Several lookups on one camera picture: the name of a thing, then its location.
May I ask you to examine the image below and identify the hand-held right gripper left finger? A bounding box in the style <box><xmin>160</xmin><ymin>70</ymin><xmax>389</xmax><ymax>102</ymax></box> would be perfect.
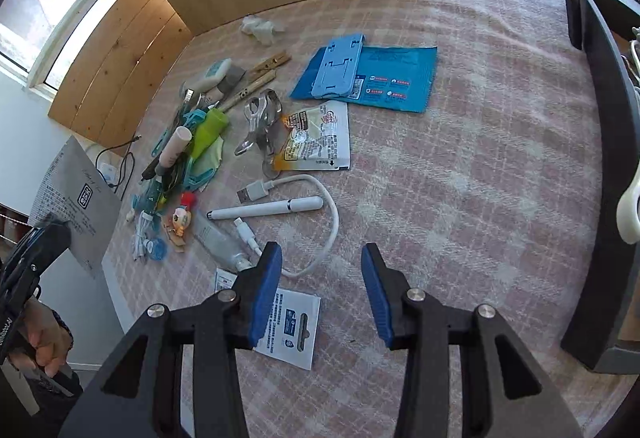
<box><xmin>57</xmin><ymin>241</ymin><xmax>284</xmax><ymax>438</ymax></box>

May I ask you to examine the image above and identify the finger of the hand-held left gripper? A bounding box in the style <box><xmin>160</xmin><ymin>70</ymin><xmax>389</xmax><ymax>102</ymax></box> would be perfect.
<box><xmin>0</xmin><ymin>228</ymin><xmax>40</xmax><ymax>281</ymax></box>
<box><xmin>29</xmin><ymin>223</ymin><xmax>72</xmax><ymax>271</ymax></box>

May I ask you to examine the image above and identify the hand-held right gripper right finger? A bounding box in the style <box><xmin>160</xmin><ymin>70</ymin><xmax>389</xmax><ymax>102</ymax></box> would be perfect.
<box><xmin>361</xmin><ymin>243</ymin><xmax>583</xmax><ymax>438</ymax></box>

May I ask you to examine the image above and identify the grey paper sheet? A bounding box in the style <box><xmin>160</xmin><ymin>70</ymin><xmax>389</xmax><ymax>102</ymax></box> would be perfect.
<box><xmin>27</xmin><ymin>135</ymin><xmax>123</xmax><ymax>279</ymax></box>

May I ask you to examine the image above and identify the black shallow tray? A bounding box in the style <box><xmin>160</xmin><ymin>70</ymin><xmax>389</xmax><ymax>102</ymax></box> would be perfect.
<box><xmin>560</xmin><ymin>0</ymin><xmax>640</xmax><ymax>375</ymax></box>

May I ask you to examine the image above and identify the person's left forearm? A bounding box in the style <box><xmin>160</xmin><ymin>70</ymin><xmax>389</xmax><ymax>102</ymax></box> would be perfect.
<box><xmin>0</xmin><ymin>358</ymin><xmax>83</xmax><ymax>416</ymax></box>

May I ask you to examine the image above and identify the person's left hand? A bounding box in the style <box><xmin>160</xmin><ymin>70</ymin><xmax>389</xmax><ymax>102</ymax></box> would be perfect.
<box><xmin>10</xmin><ymin>300</ymin><xmax>76</xmax><ymax>376</ymax></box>

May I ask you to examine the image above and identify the small white blue card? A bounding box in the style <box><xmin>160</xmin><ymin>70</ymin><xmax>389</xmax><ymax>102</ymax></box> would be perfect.
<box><xmin>214</xmin><ymin>268</ymin><xmax>239</xmax><ymax>295</ymax></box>

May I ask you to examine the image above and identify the white blue printed card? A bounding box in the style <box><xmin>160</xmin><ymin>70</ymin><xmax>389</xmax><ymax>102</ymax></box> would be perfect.
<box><xmin>252</xmin><ymin>290</ymin><xmax>322</xmax><ymax>371</ymax></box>

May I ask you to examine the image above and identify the clear small tube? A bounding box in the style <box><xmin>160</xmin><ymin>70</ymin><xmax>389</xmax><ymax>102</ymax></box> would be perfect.
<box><xmin>191</xmin><ymin>212</ymin><xmax>257</xmax><ymax>271</ymax></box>

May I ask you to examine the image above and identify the white stylus pen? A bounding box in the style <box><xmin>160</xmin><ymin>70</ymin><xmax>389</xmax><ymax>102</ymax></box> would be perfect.
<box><xmin>209</xmin><ymin>195</ymin><xmax>325</xmax><ymax>220</ymax></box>

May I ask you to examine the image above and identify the red yellow toy figure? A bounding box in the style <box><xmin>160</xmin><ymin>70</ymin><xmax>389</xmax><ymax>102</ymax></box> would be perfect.
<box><xmin>170</xmin><ymin>192</ymin><xmax>197</xmax><ymax>236</ymax></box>

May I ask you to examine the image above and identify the black marker pen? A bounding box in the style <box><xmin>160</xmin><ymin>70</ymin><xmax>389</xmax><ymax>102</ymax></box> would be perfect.
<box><xmin>141</xmin><ymin>153</ymin><xmax>173</xmax><ymax>181</ymax></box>

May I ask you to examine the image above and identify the teal plastic clothespin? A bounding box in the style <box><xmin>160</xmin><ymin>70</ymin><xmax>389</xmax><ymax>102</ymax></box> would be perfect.
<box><xmin>150</xmin><ymin>130</ymin><xmax>173</xmax><ymax>156</ymax></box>
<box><xmin>177</xmin><ymin>110</ymin><xmax>208</xmax><ymax>129</ymax></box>
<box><xmin>185</xmin><ymin>158</ymin><xmax>221</xmax><ymax>189</ymax></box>

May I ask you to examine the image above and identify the light green cloth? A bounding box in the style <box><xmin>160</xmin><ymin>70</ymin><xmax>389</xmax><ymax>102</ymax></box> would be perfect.
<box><xmin>192</xmin><ymin>140</ymin><xmax>226</xmax><ymax>191</ymax></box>

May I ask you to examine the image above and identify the red white creamer sachet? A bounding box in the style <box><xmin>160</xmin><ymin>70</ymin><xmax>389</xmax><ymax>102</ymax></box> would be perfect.
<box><xmin>272</xmin><ymin>99</ymin><xmax>351</xmax><ymax>172</ymax></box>

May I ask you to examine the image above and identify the pale pink tube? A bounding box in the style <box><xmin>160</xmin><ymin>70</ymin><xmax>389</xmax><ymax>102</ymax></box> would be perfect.
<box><xmin>159</xmin><ymin>125</ymin><xmax>193</xmax><ymax>169</ymax></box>

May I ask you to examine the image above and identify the pink plaid tablecloth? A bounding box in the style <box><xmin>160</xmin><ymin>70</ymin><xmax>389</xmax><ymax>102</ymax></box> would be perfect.
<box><xmin>102</xmin><ymin>0</ymin><xmax>621</xmax><ymax>438</ymax></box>

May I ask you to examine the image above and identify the green silicone sleeve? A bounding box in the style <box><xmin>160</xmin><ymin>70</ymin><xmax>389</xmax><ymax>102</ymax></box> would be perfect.
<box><xmin>192</xmin><ymin>108</ymin><xmax>231</xmax><ymax>159</ymax></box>

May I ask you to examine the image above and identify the large metal clip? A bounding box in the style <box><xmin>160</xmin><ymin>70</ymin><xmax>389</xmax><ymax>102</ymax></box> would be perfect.
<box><xmin>233</xmin><ymin>89</ymin><xmax>287</xmax><ymax>157</ymax></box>

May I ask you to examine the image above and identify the slatted pine board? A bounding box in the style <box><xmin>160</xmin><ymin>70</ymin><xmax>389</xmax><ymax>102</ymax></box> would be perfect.
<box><xmin>47</xmin><ymin>0</ymin><xmax>193</xmax><ymax>146</ymax></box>

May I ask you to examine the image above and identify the bamboo piece with holes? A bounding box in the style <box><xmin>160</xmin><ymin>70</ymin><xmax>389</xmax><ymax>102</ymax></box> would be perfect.
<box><xmin>217</xmin><ymin>70</ymin><xmax>277</xmax><ymax>113</ymax></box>

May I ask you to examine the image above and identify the white teal tube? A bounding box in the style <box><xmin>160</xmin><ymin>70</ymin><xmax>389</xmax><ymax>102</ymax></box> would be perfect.
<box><xmin>192</xmin><ymin>59</ymin><xmax>233</xmax><ymax>91</ymax></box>

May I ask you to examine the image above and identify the blue foil packet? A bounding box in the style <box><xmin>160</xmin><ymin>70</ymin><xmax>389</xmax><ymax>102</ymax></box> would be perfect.
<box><xmin>290</xmin><ymin>44</ymin><xmax>438</xmax><ymax>114</ymax></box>

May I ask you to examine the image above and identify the light blue phone stand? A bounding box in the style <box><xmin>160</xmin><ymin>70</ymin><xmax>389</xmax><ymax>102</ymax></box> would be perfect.
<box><xmin>310</xmin><ymin>32</ymin><xmax>366</xmax><ymax>99</ymax></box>

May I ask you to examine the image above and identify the clear bag of white pieces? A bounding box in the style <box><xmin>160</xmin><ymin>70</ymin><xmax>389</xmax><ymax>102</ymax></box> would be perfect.
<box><xmin>240</xmin><ymin>14</ymin><xmax>288</xmax><ymax>46</ymax></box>

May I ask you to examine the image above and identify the black thin cable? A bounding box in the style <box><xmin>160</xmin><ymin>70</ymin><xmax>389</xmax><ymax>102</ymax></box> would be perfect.
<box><xmin>95</xmin><ymin>132</ymin><xmax>142</xmax><ymax>193</ymax></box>

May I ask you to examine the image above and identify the white window frame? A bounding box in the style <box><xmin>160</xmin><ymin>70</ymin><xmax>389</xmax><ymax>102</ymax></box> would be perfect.
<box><xmin>0</xmin><ymin>0</ymin><xmax>501</xmax><ymax>94</ymax></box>

